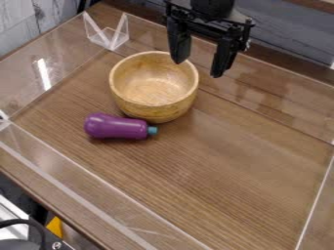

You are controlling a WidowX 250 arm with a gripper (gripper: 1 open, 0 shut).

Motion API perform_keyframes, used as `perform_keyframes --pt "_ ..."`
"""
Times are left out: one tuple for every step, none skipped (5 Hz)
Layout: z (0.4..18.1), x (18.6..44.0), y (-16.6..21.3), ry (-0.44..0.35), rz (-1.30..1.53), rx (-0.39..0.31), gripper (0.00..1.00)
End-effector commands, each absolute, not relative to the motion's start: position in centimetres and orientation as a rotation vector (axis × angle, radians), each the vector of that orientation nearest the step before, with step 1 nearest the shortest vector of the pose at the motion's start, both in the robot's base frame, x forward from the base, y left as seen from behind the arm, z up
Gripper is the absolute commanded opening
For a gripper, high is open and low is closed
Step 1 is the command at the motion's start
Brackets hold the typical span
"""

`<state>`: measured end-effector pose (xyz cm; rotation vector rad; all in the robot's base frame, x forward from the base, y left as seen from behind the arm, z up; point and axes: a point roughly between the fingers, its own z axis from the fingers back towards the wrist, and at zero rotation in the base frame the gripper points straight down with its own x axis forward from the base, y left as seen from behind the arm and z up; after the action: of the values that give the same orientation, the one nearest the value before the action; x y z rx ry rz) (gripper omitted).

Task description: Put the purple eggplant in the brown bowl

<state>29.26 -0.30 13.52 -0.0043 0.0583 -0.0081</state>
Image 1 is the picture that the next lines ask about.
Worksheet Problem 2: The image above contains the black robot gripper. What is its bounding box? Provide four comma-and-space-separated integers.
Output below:
164, 0, 254, 78

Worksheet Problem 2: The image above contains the brown wooden bowl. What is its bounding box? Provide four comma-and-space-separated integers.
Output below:
108, 51, 199, 124

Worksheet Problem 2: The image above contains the purple toy eggplant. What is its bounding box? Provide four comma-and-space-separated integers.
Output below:
83, 113, 158, 140

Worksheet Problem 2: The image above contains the yellow black equipment base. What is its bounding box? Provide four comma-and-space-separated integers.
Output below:
28, 216, 92, 250

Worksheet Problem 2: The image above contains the clear acrylic corner bracket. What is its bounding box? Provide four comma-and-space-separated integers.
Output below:
83, 13, 130, 51

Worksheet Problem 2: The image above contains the clear acrylic tray wall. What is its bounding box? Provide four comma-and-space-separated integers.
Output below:
0, 110, 213, 250

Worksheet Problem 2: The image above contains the black cable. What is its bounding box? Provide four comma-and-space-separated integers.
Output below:
0, 218, 47, 250

